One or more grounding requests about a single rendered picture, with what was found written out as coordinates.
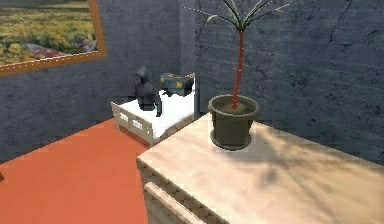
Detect framed landscape picture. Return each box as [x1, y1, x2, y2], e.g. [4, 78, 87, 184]
[0, 0, 108, 77]

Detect potted plant with red stem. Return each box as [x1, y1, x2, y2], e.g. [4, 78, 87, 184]
[184, 0, 292, 152]

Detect dark grey figure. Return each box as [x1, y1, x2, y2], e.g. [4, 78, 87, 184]
[133, 65, 163, 118]

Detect pale wooden chest of drawers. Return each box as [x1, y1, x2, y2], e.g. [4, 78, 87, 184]
[136, 112, 384, 224]

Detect white bed with pale frame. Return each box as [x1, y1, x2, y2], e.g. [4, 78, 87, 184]
[110, 83, 196, 148]

